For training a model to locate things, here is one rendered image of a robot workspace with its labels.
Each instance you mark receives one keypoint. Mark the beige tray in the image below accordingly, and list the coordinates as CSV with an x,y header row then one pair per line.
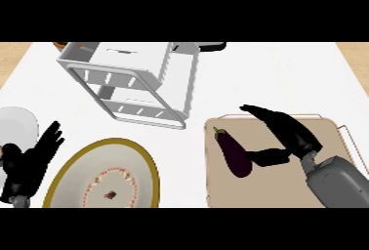
x,y
268,182

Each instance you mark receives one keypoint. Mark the black flat object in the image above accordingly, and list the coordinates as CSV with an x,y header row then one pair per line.
x,y
211,46

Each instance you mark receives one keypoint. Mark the gold-rimmed white plate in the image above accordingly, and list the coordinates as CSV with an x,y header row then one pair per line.
x,y
107,175

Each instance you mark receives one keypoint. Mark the dark purple eggplant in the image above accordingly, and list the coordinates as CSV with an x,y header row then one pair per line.
x,y
233,155

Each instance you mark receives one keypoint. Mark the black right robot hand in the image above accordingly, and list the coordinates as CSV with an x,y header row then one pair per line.
x,y
288,130

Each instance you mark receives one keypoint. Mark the orange-brown round object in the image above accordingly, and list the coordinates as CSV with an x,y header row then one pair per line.
x,y
60,44

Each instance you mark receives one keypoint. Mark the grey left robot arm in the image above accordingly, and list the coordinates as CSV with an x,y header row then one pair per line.
x,y
20,202

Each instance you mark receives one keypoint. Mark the white tiered basket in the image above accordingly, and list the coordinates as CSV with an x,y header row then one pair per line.
x,y
138,78

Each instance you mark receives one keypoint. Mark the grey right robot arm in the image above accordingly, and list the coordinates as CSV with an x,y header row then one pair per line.
x,y
336,180

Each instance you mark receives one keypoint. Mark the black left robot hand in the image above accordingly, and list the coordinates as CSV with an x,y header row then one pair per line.
x,y
25,164

